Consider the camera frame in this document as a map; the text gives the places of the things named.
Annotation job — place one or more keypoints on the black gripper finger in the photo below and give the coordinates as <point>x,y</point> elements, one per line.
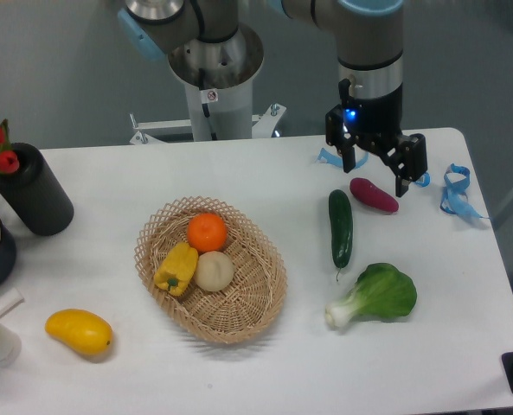
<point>335,136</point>
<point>407,160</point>

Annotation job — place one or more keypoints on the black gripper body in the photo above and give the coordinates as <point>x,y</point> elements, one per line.
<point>372,124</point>

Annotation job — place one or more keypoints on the yellow bell pepper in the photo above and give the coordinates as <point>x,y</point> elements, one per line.
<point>177,269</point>

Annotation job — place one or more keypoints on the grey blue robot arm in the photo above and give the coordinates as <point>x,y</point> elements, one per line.
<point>368,34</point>

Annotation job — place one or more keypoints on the woven wicker basket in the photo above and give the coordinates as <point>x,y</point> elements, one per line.
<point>248,305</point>

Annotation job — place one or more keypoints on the blue ribbon strip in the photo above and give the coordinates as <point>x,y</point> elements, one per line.
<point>335,160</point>

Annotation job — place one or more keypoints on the small blue tape roll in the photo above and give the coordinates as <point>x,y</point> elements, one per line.
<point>423,181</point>

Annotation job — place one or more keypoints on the purple sweet potato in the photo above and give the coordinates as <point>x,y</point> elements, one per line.
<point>367,193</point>

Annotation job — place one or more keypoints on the blue tangled ribbon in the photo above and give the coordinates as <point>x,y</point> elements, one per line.
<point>454,199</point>

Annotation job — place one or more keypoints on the green cucumber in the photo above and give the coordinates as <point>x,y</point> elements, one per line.
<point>341,227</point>

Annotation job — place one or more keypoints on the green bok choy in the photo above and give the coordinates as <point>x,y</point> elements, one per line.
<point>381,290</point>

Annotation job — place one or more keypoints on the orange fruit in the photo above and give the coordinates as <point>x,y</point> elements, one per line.
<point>207,232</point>

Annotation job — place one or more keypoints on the white round bun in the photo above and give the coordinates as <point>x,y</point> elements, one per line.
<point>214,271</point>

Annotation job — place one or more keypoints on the black cylindrical vase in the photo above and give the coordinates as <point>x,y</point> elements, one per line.
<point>35,194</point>

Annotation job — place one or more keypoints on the yellow mango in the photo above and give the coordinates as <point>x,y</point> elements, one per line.
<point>81,330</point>

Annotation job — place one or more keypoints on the white paper piece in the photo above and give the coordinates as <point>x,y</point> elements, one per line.
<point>9,300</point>

